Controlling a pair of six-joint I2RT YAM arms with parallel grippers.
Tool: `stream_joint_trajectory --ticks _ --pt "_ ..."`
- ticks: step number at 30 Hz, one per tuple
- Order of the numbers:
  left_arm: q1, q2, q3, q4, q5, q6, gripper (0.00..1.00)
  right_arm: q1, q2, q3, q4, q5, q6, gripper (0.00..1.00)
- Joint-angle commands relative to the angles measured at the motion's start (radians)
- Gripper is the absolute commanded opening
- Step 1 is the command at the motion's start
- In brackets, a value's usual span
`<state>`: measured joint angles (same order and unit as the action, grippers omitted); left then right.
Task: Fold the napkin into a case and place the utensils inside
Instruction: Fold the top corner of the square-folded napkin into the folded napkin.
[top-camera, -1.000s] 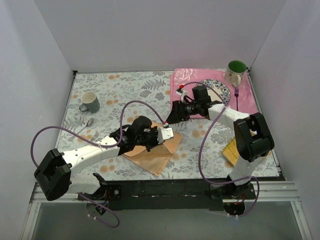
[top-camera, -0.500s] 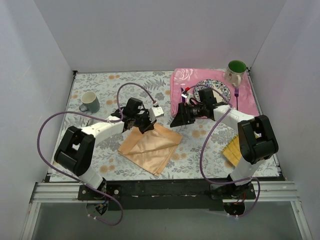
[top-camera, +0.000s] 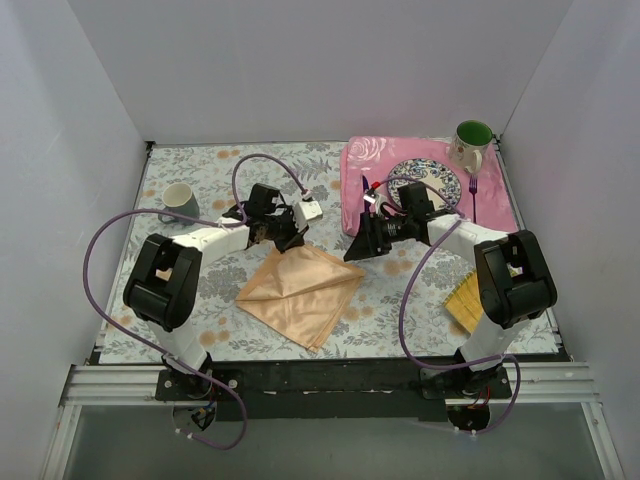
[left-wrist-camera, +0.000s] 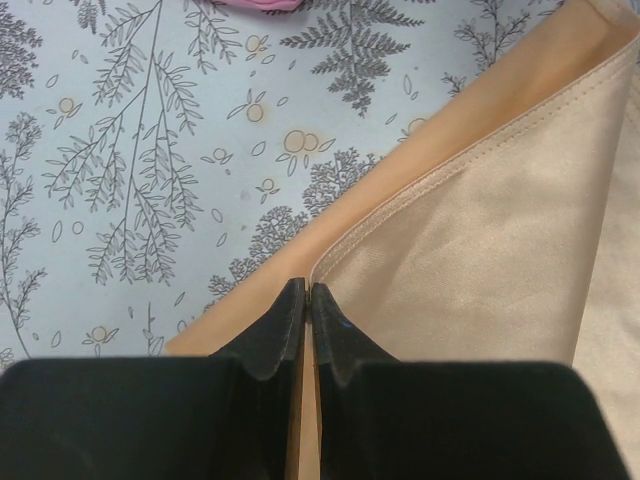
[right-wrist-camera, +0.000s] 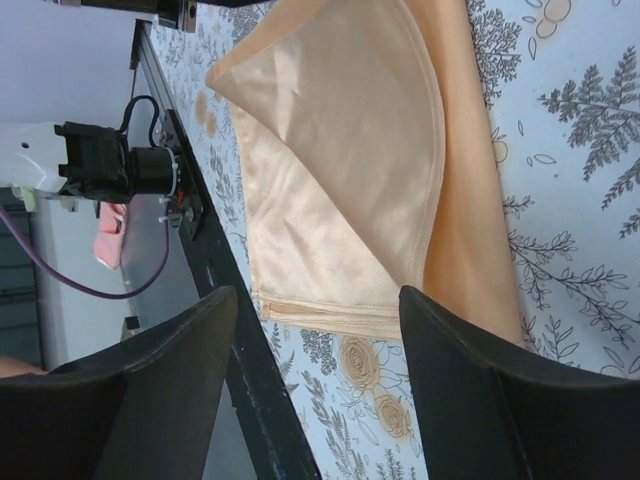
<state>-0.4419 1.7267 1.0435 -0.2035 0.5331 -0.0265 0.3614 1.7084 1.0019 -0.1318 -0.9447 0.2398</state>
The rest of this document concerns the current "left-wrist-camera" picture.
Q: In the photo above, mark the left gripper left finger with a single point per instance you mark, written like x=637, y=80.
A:
x=233, y=414

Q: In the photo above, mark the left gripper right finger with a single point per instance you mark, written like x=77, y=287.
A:
x=382, y=418

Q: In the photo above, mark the orange satin napkin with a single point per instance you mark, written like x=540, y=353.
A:
x=505, y=227

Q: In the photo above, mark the pink floral placemat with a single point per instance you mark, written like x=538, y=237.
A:
x=264, y=5

